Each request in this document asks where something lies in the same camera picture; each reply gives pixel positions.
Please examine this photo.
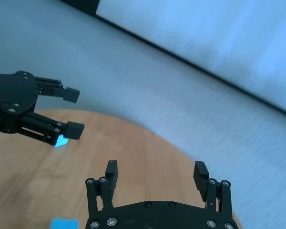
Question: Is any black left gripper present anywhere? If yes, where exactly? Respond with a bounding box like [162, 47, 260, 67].
[0, 71, 85, 146]

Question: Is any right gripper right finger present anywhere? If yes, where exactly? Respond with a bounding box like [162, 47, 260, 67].
[193, 161, 233, 213]

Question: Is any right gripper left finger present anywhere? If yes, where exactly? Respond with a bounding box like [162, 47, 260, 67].
[85, 159, 119, 212]

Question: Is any blue cube block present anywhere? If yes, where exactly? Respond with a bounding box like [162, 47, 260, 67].
[50, 218, 80, 229]
[54, 135, 70, 149]

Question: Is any black wall trim strip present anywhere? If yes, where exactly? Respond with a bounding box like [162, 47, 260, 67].
[59, 0, 286, 120]

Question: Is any white foam wall panel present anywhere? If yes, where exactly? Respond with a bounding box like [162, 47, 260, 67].
[96, 0, 286, 115]

